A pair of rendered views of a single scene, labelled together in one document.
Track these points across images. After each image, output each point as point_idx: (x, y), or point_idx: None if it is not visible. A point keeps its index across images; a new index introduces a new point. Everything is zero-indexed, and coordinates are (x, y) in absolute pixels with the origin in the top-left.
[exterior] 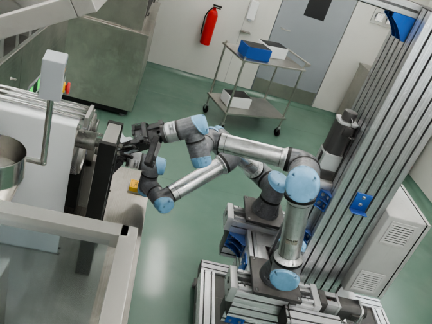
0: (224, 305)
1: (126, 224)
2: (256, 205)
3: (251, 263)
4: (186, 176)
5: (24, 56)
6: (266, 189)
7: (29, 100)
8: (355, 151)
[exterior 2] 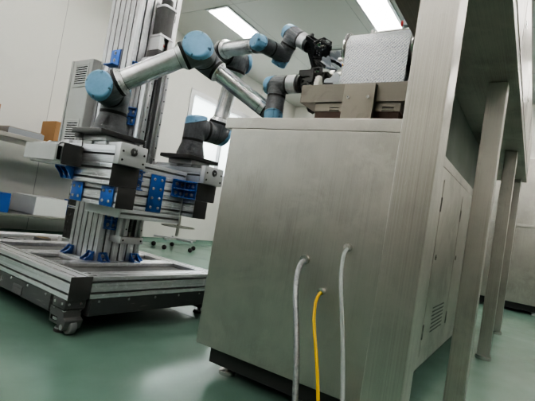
0: (204, 204)
1: None
2: (124, 126)
3: (197, 156)
4: (253, 89)
5: None
6: (128, 102)
7: None
8: (173, 34)
